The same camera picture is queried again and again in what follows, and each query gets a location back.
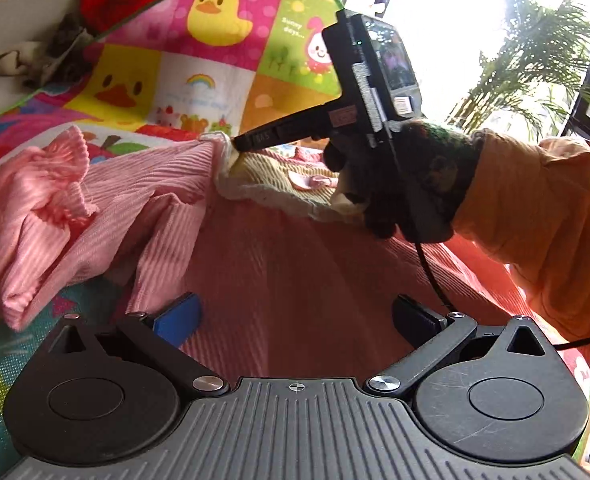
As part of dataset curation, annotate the black cable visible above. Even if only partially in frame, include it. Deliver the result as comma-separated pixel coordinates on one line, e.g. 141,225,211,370
413,242,590,352

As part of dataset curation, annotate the gloved right hand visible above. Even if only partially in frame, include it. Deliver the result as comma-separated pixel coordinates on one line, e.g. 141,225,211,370
323,120,485,244

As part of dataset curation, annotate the colourful cartoon play mat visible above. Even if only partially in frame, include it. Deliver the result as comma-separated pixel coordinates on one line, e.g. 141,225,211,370
0,0,341,476

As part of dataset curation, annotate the grey cloth on sofa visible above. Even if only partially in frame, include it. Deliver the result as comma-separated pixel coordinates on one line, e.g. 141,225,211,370
0,13,93,89

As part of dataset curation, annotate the pink corduroy garment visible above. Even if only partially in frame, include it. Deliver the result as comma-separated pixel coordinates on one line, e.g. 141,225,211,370
0,123,542,386

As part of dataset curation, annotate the orange sleeve right forearm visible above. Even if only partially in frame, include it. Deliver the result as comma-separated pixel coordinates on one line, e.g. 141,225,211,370
454,131,590,340

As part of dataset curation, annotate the potted palm plant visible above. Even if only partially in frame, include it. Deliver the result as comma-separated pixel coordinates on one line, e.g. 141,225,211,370
447,0,590,141

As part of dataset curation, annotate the white covered sofa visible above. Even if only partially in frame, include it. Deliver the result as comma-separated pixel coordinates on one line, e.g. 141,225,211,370
0,0,78,113

